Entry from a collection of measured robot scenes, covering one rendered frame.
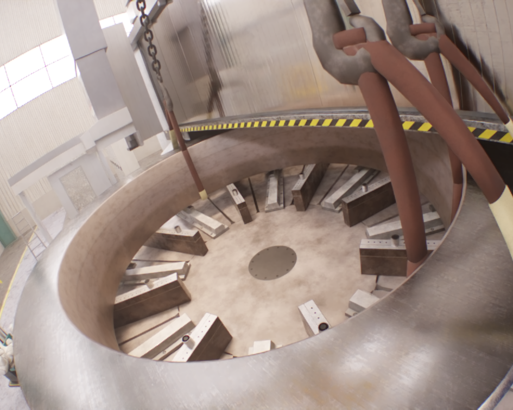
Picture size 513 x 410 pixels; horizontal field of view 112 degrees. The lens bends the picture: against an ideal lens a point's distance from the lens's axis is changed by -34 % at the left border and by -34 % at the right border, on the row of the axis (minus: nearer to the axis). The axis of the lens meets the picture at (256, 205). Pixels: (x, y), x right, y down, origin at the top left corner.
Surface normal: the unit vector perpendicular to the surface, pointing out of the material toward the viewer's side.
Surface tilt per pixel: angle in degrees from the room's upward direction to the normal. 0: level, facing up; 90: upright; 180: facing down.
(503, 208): 53
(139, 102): 90
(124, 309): 90
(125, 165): 90
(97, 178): 90
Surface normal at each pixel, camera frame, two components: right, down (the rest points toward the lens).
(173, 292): 0.29, 0.38
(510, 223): -0.22, -0.11
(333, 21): -0.45, 0.51
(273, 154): -0.15, 0.51
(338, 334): -0.29, -0.84
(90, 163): 0.59, 0.22
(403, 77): -0.84, 0.39
